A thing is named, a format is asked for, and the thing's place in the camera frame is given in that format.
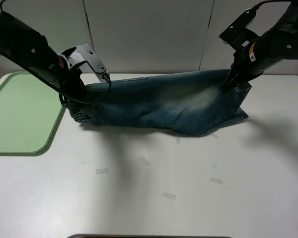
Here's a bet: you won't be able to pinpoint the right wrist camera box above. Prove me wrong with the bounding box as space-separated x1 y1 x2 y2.
219 9 258 51

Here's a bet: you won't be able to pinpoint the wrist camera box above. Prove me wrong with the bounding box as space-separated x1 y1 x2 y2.
219 9 258 51
60 43 111 83

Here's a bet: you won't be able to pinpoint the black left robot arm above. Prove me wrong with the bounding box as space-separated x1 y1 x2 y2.
0 12 93 104

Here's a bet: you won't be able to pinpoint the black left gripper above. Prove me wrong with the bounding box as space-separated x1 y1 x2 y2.
57 54 92 104

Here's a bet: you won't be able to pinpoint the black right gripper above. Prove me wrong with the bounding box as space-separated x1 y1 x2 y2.
222 37 283 91

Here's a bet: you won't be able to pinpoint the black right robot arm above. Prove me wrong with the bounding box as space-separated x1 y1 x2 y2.
219 0 298 91

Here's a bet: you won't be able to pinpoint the children's blue denim shorts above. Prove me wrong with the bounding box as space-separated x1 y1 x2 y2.
62 69 251 136

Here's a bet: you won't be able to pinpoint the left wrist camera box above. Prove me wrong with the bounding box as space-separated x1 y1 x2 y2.
60 43 111 83

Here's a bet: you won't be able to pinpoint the light green plastic tray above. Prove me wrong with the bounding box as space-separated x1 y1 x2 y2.
0 72 64 154

